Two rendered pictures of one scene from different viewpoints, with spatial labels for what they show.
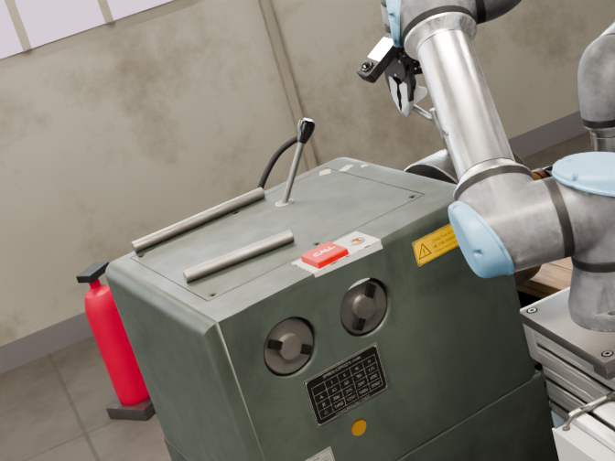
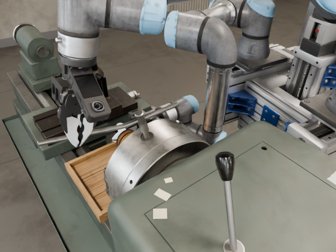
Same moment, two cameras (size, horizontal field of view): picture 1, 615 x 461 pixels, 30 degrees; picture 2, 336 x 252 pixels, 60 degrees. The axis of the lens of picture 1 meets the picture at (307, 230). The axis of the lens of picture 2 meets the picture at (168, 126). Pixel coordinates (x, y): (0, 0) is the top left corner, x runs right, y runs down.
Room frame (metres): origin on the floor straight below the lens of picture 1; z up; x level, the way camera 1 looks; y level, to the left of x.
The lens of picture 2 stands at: (2.25, 0.26, 1.73)
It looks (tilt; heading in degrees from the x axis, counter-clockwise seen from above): 39 degrees down; 258
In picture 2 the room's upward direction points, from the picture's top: straight up
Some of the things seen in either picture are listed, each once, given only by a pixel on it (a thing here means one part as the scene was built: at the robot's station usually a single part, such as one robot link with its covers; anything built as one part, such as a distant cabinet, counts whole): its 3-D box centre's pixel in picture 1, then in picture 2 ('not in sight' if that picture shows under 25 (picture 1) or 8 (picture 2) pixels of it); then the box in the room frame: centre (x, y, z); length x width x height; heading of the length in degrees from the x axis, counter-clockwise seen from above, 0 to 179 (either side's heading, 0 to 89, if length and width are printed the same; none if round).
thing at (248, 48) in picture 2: not in sight; (254, 42); (1.62, -0.88, 1.21); 0.15 x 0.15 x 0.10
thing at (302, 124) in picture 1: (306, 130); (225, 165); (2.08, -0.05, 1.38); 0.04 x 0.03 x 0.05; 115
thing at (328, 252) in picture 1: (325, 256); not in sight; (1.76, -0.02, 1.26); 0.06 x 0.06 x 0.02; 25
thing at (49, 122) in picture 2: not in sight; (87, 112); (2.39, -0.87, 0.95); 0.43 x 0.18 x 0.04; 25
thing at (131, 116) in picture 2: not in sight; (147, 120); (2.15, -0.58, 1.08); 0.12 x 0.09 x 0.08; 24
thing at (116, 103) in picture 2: not in sight; (101, 102); (2.32, -0.87, 1.00); 0.20 x 0.10 x 0.05; 115
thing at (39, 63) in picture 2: not in sight; (37, 55); (2.66, -1.42, 1.01); 0.30 x 0.20 x 0.29; 115
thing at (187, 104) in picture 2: not in sight; (183, 108); (2.00, -0.64, 1.08); 0.11 x 0.08 x 0.09; 24
